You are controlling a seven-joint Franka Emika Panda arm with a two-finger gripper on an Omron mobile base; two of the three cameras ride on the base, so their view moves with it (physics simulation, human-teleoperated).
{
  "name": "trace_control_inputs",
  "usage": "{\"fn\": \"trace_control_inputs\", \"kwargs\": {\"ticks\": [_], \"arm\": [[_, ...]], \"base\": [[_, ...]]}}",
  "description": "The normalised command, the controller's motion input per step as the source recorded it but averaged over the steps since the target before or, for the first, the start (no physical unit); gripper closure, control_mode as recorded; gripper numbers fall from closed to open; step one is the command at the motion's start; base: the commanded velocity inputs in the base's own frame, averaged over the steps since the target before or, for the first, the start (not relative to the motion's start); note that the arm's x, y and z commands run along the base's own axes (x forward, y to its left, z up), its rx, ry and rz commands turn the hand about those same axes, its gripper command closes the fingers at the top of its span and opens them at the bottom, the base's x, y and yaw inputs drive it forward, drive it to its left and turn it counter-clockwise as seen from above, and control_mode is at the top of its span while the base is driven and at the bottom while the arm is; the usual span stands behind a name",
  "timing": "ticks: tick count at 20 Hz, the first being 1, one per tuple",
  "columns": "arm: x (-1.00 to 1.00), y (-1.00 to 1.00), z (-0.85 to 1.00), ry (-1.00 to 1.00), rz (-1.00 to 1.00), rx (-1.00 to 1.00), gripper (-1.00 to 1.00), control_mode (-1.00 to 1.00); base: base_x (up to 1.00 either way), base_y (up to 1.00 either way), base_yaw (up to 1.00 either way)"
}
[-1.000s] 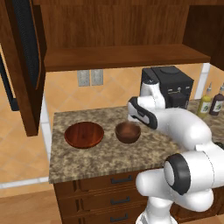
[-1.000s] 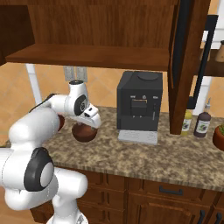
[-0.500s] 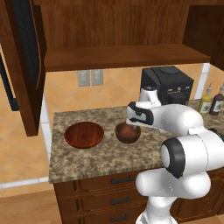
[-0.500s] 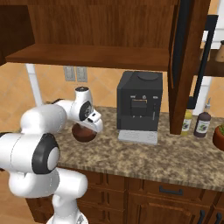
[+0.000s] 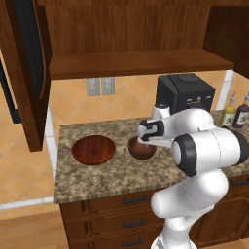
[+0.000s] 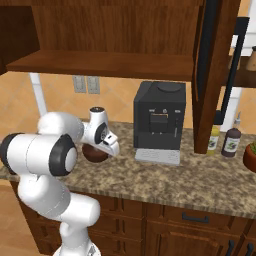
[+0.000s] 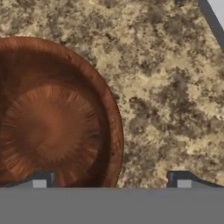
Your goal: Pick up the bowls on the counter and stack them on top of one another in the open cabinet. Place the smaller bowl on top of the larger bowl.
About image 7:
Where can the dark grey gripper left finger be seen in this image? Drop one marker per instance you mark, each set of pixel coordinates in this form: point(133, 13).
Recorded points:
point(43, 176)

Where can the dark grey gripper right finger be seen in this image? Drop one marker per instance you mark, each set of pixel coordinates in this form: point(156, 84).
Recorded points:
point(181, 176)

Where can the dark grey cabinet front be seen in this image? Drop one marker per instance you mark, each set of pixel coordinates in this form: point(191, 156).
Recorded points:
point(215, 20)

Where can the brown wooden bowl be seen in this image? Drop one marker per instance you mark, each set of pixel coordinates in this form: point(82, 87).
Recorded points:
point(52, 122)

